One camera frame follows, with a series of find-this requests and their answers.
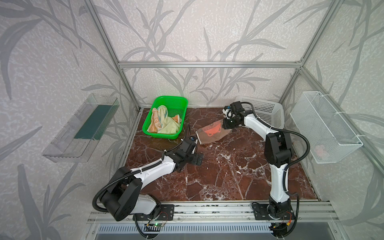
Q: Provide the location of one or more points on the aluminium front rail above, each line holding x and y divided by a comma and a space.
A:
242, 212

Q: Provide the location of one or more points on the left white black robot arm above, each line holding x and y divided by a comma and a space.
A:
122, 197

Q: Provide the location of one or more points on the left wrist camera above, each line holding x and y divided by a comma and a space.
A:
193, 138

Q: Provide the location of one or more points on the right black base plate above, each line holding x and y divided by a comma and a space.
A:
273, 211

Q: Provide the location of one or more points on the pink brown bear towel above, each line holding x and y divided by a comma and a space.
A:
212, 133

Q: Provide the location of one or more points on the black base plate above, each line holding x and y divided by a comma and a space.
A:
164, 212
273, 211

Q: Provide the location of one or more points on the green plastic basket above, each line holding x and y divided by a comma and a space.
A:
175, 106

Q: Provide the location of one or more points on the white wire mesh basket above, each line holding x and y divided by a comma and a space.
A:
330, 137

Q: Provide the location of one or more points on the peach patterned towel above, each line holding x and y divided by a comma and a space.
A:
155, 124

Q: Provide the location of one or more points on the clear plastic wall shelf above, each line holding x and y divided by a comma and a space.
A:
78, 139

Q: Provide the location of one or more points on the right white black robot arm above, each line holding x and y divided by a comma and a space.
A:
278, 150

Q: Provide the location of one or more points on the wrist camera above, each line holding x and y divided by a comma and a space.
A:
227, 112
193, 138

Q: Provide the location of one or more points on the white plastic basket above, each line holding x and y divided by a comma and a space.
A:
270, 112

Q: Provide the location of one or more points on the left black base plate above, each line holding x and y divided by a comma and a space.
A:
164, 212

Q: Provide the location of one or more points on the yellow green towel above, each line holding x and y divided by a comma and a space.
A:
170, 125

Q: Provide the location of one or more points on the aluminium frame crossbar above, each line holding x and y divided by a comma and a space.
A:
198, 64

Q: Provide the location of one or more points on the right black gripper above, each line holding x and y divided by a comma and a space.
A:
227, 121

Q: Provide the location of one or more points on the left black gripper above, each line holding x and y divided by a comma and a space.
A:
188, 145

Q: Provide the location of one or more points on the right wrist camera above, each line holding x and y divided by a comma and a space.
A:
227, 112

